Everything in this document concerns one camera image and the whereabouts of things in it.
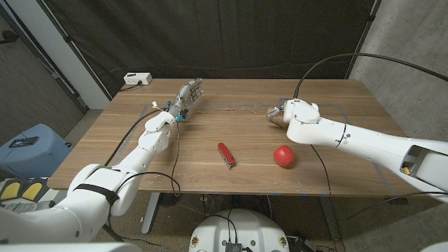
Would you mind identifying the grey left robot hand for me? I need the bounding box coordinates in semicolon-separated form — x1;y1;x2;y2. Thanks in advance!
167;77;205;122

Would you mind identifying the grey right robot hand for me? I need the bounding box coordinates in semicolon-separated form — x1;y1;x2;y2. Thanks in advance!
267;98;289;119

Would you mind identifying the jute twine spool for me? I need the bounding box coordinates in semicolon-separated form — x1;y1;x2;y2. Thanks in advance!
191;106;289;129

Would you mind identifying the red ball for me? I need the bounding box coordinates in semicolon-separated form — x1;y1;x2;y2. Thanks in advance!
273;145;296;168

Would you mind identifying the white power strip box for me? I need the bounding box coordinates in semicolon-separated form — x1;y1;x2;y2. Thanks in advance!
122;72;153;86

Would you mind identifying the black backdrop curtain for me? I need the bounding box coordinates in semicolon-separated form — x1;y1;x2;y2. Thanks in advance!
36;0;382;99

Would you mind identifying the red pocket knife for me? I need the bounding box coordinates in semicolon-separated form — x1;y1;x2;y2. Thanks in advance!
217;142;237;169

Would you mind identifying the black backdrop stand pole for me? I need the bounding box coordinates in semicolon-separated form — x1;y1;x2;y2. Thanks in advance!
344;0;382;80
36;0;113;102

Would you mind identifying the white table leg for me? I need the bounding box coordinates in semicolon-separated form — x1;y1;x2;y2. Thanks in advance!
141;192;161;235

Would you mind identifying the grey table leg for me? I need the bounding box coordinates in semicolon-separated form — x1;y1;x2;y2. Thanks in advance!
320;195;342;242

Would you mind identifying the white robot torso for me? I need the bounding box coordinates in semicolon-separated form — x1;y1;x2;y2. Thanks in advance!
188;209;291;252

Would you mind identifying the blue plastic bin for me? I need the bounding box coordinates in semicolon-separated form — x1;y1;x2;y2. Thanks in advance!
0;123;73;178

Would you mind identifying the yellow foot pedal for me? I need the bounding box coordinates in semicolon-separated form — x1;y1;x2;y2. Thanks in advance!
20;178;47;202
0;180;22;202

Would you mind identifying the grey sneaker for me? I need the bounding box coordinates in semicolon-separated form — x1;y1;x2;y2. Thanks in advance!
0;200;54;215

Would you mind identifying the black power strip cable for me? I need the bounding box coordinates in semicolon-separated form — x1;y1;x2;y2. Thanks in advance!
118;81;144;93

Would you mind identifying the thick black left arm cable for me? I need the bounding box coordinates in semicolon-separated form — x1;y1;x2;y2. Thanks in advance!
104;108;165;167

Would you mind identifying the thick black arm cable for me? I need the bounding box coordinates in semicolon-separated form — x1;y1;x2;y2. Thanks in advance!
104;108;165;167
293;52;448;99

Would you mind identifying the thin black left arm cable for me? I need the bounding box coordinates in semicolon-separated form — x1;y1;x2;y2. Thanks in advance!
113;120;182;198

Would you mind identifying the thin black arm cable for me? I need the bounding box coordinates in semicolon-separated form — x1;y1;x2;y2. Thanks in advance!
113;120;182;198
309;144;448;223

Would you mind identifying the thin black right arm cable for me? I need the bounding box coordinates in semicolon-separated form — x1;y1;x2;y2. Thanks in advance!
309;144;448;223

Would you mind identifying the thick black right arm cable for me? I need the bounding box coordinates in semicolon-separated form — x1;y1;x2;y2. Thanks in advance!
293;52;448;99

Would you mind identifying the black torso cable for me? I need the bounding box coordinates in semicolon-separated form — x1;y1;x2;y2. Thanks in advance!
204;209;239;243

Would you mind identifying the black door handle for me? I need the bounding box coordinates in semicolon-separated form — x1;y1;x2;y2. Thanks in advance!
0;30;20;46

